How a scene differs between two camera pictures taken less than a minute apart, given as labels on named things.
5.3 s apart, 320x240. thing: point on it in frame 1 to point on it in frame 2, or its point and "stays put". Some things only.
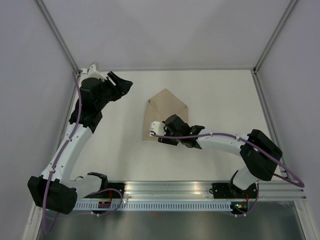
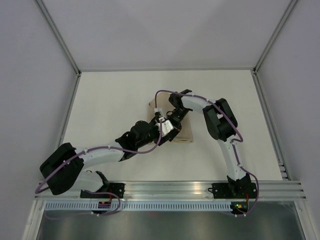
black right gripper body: x=172 y=141 to x=177 y=117
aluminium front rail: x=174 y=190 stays put
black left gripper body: x=109 y=94 to x=154 y=132
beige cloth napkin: x=160 y=108 stays put
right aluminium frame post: x=258 y=85 stays put
